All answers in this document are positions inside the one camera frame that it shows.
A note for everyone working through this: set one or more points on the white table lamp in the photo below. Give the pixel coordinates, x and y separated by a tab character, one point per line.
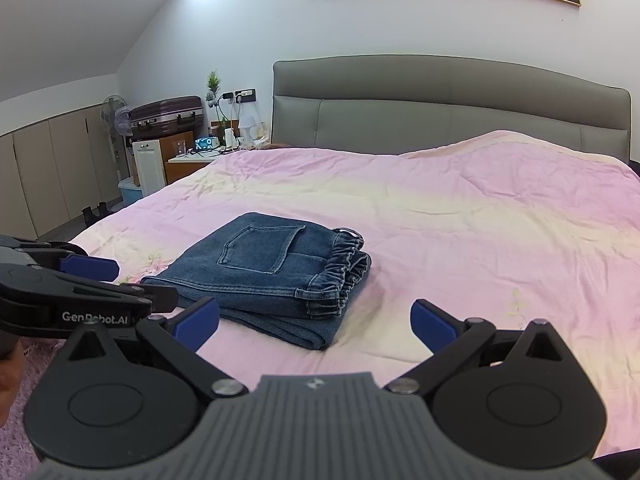
248	127

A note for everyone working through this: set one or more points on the black shoes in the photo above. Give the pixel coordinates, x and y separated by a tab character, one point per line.
95	215

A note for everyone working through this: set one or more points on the standing fan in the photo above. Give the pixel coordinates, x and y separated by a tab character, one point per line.
112	112

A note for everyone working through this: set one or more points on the blue tissue box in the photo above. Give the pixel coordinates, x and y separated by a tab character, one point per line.
206	143

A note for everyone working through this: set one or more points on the blue denim pants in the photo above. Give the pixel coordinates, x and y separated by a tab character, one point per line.
260	270

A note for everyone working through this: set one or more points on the blue plastic bin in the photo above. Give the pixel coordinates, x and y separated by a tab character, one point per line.
131	192

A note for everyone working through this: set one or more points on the white air purifier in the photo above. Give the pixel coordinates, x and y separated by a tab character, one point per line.
148	167

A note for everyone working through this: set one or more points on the dark purple suitcase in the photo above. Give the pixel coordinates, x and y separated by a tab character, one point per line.
167	115

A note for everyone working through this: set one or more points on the purple shaggy rug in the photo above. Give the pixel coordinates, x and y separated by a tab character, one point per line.
20	435

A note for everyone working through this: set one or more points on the small potted plant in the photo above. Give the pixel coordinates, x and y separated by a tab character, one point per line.
213	85

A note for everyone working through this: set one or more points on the wooden nightstand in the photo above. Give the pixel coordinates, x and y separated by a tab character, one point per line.
177	162

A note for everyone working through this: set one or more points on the black wall socket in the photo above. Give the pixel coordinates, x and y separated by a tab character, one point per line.
246	95

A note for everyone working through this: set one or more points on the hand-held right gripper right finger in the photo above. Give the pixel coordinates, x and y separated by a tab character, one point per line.
432	322

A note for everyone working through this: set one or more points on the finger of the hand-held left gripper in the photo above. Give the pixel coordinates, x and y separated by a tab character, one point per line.
160	297
92	267

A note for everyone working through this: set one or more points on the pink bed sheet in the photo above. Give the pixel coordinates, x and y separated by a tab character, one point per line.
450	220

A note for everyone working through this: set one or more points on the beige built-in cabinets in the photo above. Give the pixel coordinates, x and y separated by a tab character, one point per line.
50	175

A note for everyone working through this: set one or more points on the grey padded headboard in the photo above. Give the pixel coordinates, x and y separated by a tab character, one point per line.
425	100

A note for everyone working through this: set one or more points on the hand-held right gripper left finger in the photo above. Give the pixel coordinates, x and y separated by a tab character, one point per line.
197	322

